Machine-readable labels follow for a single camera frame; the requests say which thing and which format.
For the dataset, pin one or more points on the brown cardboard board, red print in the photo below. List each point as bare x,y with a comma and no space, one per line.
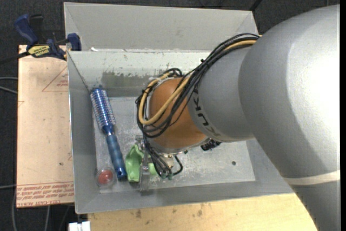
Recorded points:
43,129

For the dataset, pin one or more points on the black cylinder on white bracket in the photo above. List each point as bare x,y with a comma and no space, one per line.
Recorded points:
210,145

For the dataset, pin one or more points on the green plastic toy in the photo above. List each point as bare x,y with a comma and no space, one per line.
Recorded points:
133,162

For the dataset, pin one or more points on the grey metal bin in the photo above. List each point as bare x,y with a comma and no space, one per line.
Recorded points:
135,35

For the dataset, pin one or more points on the clear tube with red cap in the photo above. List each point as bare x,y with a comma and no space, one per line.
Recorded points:
106,176

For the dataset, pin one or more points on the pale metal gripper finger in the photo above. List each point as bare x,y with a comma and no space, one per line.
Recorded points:
145,178
140,144

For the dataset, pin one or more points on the blue round hairbrush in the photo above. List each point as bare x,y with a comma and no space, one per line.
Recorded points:
108,121

